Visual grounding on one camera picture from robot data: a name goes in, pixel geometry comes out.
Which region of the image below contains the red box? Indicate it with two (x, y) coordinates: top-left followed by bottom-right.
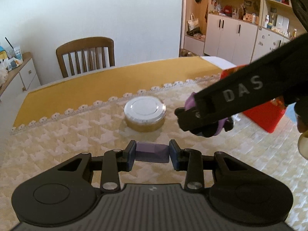
(220, 64), (288, 133)

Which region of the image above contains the low white cabinet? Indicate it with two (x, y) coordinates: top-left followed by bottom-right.
(184, 34), (206, 56)

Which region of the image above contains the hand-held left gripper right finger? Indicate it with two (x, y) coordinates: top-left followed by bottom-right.
(169, 140), (251, 193)

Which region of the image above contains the white wall cabinet unit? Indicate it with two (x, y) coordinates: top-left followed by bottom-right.
(204, 0), (308, 65)

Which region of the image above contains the white blue carton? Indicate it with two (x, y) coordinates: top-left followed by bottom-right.
(13, 45), (24, 63)

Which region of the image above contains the white tote bag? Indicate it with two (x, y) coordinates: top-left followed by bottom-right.
(187, 13), (200, 32)

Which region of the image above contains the clear plastic bag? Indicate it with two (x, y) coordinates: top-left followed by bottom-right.
(0, 59), (10, 83)

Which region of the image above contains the cream round object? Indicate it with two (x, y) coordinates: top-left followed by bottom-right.
(297, 131), (308, 160)

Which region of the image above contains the dark knitted cloth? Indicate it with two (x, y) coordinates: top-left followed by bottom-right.
(285, 0), (308, 33)

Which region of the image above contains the purple small box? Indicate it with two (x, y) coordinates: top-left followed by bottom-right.
(135, 142), (171, 163)

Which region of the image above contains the brown wooden chair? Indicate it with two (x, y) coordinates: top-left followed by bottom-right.
(56, 37), (115, 78)

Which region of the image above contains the gold round tin silver lid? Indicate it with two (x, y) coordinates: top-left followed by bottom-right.
(124, 96), (166, 133)

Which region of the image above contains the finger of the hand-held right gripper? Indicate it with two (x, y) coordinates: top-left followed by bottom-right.
(179, 116), (234, 137)
(174, 107), (201, 120)

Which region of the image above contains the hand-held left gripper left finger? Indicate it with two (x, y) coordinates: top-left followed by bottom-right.
(58, 140), (137, 193)

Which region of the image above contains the purple round toy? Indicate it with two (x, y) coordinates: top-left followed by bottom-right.
(185, 93), (229, 136)

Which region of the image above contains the white wooden sideboard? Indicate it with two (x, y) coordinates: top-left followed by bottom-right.
(0, 52), (41, 103)

